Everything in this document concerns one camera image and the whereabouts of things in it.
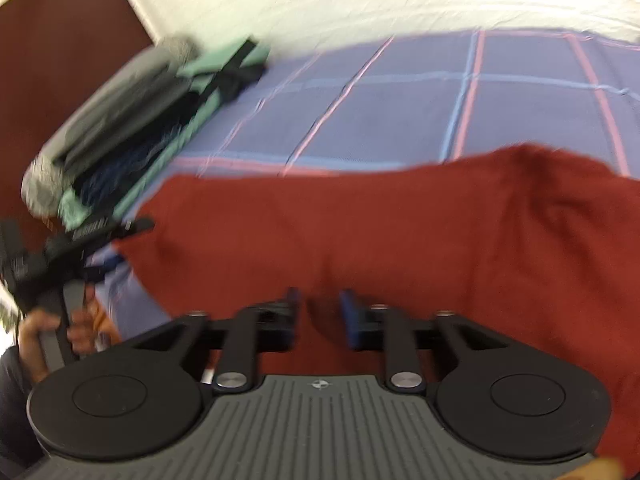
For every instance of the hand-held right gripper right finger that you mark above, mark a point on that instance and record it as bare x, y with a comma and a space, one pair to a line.
350, 310

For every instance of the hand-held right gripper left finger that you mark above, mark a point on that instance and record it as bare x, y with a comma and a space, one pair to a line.
295, 305

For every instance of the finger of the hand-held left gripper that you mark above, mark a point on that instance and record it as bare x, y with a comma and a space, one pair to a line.
102, 270
135, 225

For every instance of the red pants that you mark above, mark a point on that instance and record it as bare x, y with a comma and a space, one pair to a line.
400, 235

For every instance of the person's left forearm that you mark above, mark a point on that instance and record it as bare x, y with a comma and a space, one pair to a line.
15, 410

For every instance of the person's left hand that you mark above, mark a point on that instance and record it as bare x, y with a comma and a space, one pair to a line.
87, 330

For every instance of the dark blue folded garment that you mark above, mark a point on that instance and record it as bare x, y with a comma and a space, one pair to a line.
130, 165

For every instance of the grey folded garment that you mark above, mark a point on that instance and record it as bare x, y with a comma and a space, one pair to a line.
115, 105

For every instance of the black cloth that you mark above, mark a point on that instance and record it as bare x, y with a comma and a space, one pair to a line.
235, 80

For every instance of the brown wooden headboard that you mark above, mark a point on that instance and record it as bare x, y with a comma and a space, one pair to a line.
60, 60

